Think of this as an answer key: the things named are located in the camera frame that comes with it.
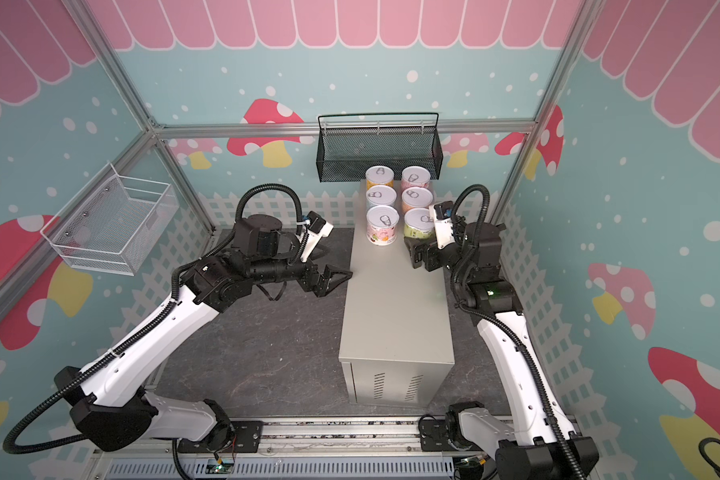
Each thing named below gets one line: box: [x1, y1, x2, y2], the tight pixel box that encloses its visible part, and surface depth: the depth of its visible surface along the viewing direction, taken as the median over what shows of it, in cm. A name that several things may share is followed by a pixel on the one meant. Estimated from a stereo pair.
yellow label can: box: [365, 165, 395, 191], surface depth 79 cm
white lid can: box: [365, 184, 397, 208], surface depth 73 cm
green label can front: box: [404, 207, 435, 239], surface depth 68 cm
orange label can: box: [401, 186, 434, 214], surface depth 73 cm
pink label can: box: [401, 165, 431, 192], surface depth 78 cm
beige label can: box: [366, 205, 400, 247], surface depth 69 cm
